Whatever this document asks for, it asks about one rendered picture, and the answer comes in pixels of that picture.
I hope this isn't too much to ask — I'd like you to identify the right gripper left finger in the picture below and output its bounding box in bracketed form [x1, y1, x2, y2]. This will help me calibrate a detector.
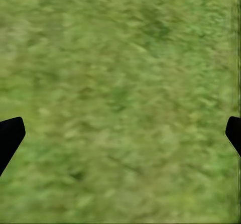
[0, 117, 25, 176]

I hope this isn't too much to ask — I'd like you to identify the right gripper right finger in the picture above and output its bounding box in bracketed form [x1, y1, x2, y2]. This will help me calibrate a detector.
[225, 116, 241, 156]

